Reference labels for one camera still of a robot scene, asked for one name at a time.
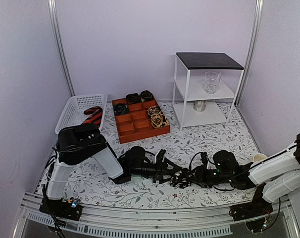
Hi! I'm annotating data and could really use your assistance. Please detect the metal frame post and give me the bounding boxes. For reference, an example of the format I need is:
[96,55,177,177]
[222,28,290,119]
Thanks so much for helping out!
[235,0,264,108]
[48,0,75,97]

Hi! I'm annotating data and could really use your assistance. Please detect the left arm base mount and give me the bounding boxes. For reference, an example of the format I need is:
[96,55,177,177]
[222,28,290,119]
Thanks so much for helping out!
[39,193,83,221]

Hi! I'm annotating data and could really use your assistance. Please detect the white shelf black top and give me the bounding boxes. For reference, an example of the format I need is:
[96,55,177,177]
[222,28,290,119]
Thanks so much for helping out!
[172,52,244,130]

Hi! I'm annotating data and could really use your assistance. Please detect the rolled dark olive tie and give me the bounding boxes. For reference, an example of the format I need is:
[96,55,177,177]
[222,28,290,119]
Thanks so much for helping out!
[140,90,154,102]

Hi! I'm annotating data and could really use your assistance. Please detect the cream ceramic mug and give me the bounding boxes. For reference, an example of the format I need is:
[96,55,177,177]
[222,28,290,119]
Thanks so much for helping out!
[252,153,267,163]

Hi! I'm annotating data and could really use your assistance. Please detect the front metal rail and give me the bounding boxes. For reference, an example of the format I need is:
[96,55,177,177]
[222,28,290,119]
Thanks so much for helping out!
[12,193,300,238]

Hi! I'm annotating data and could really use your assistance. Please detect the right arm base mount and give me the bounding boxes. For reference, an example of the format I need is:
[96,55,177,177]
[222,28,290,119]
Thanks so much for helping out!
[229,184,273,233]

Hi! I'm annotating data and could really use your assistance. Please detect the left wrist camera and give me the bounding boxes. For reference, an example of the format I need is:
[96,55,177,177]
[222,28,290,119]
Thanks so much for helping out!
[155,149,166,166]

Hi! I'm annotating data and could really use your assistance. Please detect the white plastic basket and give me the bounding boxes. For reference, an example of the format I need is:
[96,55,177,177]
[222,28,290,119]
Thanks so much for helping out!
[54,94,108,135]

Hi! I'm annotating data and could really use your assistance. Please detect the right metal frame post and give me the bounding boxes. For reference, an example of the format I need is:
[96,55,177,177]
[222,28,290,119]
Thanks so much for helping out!
[235,0,264,108]

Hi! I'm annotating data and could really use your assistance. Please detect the black white floral tie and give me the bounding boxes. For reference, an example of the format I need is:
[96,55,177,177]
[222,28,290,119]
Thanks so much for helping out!
[169,171,192,189]

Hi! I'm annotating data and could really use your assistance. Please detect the red black striped tie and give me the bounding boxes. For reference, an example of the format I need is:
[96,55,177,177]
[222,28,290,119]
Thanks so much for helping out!
[83,106,103,127]

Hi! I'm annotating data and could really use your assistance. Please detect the rolled beige patterned tie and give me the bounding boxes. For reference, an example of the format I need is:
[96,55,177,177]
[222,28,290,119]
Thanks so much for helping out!
[150,114,170,129]

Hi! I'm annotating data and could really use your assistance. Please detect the metal cup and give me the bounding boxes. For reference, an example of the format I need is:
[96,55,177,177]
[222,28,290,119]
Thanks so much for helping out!
[193,100,207,112]

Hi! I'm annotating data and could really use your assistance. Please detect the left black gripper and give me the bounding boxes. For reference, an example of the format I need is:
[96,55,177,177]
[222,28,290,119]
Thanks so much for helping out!
[131,159,182,185]

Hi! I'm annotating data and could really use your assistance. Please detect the floral table mat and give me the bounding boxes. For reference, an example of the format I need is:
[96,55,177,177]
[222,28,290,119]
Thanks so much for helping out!
[40,101,273,209]

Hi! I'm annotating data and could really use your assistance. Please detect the red wooden compartment tray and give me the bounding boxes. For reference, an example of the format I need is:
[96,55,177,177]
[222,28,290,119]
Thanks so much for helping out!
[115,100,170,144]

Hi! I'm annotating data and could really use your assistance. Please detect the rolled black beige tie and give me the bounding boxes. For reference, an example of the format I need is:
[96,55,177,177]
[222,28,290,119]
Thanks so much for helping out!
[147,105,162,117]

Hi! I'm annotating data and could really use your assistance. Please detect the clear drinking glass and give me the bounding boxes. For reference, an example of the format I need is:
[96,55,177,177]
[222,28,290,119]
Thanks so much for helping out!
[204,71,221,94]

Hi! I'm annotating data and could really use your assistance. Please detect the rolled dark brown tie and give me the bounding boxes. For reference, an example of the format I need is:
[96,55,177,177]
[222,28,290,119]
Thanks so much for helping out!
[126,93,142,105]

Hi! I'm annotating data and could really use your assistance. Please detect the left metal frame post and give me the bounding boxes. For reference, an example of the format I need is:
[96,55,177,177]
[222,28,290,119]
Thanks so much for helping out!
[48,0,75,97]

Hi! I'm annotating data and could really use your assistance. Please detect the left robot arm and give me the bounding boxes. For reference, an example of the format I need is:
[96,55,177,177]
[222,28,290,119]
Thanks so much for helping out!
[43,124,182,215]

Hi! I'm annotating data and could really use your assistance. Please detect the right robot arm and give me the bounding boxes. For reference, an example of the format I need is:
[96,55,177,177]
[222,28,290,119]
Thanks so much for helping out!
[183,133,300,216]

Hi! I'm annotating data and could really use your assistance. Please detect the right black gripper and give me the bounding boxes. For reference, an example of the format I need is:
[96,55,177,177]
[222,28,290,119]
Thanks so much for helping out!
[184,165,233,189]

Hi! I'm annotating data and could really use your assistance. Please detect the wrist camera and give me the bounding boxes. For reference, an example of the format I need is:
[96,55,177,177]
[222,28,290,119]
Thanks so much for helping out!
[200,152,208,169]
[155,149,166,166]

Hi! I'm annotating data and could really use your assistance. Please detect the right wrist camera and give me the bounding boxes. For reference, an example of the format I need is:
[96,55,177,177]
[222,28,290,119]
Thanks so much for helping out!
[200,152,208,169]

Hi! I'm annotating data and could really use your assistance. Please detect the rolled black patterned tie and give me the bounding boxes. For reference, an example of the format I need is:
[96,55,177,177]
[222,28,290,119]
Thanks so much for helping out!
[113,103,130,116]

